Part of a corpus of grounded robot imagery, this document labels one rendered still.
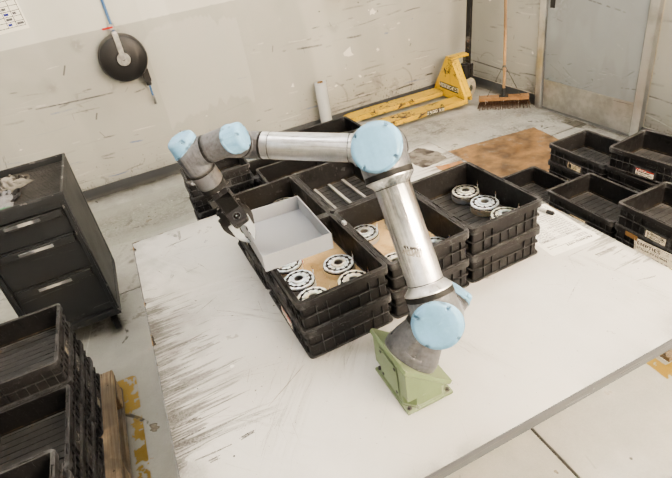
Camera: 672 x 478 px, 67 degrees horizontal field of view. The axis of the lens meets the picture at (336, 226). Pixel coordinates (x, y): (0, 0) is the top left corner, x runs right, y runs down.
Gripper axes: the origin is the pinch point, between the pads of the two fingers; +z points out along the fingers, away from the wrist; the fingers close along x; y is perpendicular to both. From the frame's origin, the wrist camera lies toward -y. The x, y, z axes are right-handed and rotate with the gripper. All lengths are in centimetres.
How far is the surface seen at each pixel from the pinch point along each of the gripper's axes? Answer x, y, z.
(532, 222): -79, -20, 48
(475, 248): -57, -19, 41
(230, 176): -16, 165, 60
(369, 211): -42, 19, 33
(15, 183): 78, 173, -3
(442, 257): -45, -19, 35
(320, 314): -3.3, -16.7, 24.4
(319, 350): 3.0, -16.6, 36.2
